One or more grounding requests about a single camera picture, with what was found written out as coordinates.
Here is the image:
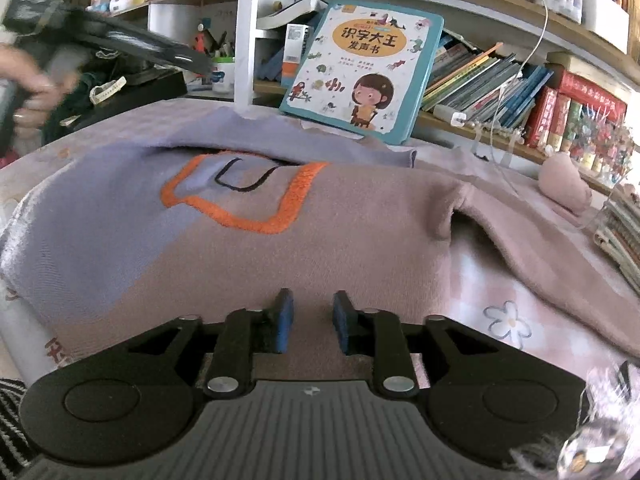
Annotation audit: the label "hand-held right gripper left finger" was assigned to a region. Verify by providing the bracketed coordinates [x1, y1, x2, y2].
[127, 288, 296, 401]

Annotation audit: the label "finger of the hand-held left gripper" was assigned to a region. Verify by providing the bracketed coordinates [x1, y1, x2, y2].
[74, 9, 214, 79]

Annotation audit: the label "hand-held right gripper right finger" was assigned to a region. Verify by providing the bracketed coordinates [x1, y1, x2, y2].
[332, 289, 502, 401]

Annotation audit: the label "pink and lavender sweater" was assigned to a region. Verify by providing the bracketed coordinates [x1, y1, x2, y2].
[0, 107, 640, 383]

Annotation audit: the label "person's left hand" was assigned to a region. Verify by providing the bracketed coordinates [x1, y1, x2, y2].
[0, 44, 82, 132]

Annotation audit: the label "white pen cup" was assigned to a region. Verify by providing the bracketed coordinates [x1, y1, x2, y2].
[209, 32, 237, 97]

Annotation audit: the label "dark green cloth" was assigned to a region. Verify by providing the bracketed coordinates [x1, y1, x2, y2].
[42, 67, 103, 133]

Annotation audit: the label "blue books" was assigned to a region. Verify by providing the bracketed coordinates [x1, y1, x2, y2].
[259, 49, 287, 82]

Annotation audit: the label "open white book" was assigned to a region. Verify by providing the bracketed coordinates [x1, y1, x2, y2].
[255, 0, 332, 32]

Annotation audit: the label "white and orange box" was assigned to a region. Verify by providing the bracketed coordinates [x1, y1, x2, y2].
[280, 23, 314, 89]

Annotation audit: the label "pink checked tablecloth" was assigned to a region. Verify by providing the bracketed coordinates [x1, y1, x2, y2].
[0, 96, 640, 388]

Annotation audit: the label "teal children's picture book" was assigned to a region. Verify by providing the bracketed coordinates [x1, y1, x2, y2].
[278, 1, 445, 146]

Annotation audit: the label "white charger plug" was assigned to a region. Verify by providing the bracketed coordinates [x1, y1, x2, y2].
[433, 104, 469, 129]

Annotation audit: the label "folded pink cloth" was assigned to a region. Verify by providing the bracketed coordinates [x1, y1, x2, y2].
[538, 152, 594, 217]

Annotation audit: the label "fuzzy pink sleeve with bead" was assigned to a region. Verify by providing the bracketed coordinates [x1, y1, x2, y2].
[507, 360, 637, 480]

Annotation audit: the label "row of leaning books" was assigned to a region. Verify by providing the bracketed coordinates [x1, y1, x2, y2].
[420, 30, 555, 130]

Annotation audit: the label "striped black white cloth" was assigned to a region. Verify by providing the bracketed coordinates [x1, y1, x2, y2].
[0, 379, 47, 472]

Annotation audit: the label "stack of flat books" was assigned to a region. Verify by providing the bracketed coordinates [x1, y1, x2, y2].
[594, 185, 640, 283]

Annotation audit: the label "row of colourful figurines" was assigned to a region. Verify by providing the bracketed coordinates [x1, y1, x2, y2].
[562, 109, 637, 188]

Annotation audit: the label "red boxed book set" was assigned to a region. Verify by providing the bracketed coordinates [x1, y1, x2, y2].
[524, 66, 629, 161]

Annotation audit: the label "white storage box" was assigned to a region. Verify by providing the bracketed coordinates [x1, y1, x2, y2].
[581, 0, 631, 55]

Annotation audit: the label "white shelf frame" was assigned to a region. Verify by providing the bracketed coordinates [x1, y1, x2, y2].
[234, 0, 332, 107]

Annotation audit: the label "pearl bead string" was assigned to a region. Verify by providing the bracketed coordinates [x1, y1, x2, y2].
[466, 119, 527, 145]

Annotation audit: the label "white charging cable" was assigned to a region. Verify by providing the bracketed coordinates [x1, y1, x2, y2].
[487, 0, 608, 231]

